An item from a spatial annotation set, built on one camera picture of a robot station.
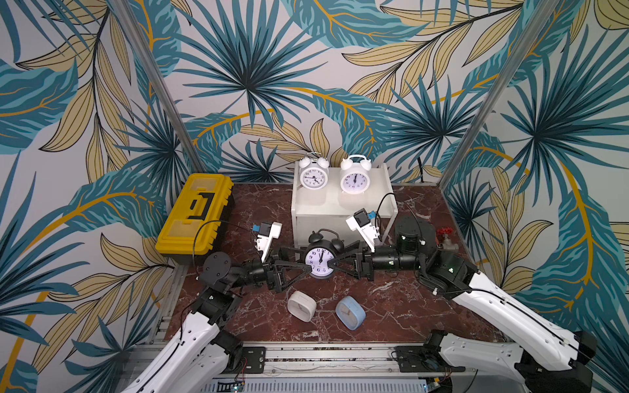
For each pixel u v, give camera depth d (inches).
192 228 33.0
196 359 22.5
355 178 27.1
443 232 39.5
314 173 27.1
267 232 21.1
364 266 19.8
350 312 29.7
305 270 20.7
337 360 29.5
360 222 20.5
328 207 27.6
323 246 21.8
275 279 19.6
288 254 24.2
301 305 30.2
